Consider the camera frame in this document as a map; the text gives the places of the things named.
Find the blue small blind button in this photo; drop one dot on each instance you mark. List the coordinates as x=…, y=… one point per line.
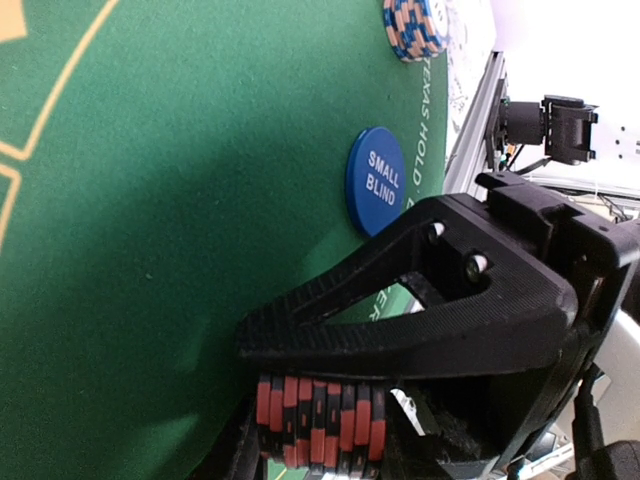
x=375, y=181

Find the floral white tablecloth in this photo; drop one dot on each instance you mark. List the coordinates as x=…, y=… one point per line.
x=472, y=37

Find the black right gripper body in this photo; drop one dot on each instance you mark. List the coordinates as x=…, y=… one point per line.
x=500, y=417

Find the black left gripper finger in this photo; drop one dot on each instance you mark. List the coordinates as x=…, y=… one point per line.
x=235, y=453

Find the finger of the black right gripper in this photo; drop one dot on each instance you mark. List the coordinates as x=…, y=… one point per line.
x=411, y=301

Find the round green poker mat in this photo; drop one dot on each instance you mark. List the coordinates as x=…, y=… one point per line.
x=167, y=166

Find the blue poker chip stack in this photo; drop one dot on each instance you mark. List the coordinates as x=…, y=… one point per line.
x=416, y=29

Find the red black poker chip stack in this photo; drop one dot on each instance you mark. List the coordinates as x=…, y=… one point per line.
x=322, y=427

